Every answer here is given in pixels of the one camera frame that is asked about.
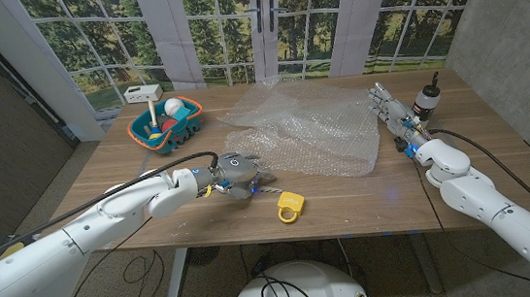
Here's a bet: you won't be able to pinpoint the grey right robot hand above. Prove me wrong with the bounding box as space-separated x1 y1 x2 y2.
368 78 435 156

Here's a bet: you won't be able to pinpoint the wooden handled toy mallet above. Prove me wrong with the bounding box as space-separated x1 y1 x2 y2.
146 98 163 140

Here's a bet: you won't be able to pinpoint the teal block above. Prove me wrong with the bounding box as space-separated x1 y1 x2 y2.
172 105 193 124

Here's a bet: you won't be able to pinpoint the white baseball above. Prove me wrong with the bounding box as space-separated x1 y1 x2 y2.
163 96 186 118

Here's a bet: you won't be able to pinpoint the grey table leg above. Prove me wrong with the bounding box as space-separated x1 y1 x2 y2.
407 231 445 297

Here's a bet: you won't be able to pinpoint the clear dispenser bottle black cap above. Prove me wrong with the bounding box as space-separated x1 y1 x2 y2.
408 70 445 123

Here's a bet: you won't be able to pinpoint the yellow padlock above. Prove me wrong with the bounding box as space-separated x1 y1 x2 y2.
275 188 308 225

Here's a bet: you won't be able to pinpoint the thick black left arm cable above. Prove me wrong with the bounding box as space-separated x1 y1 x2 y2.
0 150 228 267

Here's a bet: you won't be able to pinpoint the orange grey handled scissors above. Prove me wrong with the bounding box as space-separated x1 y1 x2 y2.
257 180 284 197

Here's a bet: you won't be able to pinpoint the clear bubble wrap sheet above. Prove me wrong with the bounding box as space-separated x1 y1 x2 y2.
214 68 385 190

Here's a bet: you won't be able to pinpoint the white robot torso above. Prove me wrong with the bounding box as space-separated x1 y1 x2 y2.
227 253 372 297

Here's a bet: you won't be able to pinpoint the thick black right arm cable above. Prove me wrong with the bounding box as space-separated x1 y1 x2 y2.
428 117 530 252

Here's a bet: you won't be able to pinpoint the printed forest window backdrop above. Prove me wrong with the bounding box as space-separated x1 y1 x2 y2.
16 0 501 118

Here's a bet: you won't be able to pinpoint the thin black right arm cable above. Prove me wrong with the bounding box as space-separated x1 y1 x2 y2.
410 145 530 297

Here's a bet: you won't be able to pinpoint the black ribbed round object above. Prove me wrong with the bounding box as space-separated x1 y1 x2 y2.
185 244 222 268

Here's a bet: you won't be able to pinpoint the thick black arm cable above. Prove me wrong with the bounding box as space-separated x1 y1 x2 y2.
0 150 228 267
428 117 530 252

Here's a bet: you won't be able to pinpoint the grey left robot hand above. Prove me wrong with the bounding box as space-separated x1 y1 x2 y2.
191 148 280 205

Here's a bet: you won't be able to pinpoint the white power box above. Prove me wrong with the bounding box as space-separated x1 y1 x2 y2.
121 82 165 106

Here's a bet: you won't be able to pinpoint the black torso cables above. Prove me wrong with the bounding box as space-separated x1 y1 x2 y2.
251 268 319 297

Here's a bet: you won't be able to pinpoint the teal basket orange rim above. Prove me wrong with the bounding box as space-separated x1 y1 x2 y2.
124 93 208 157

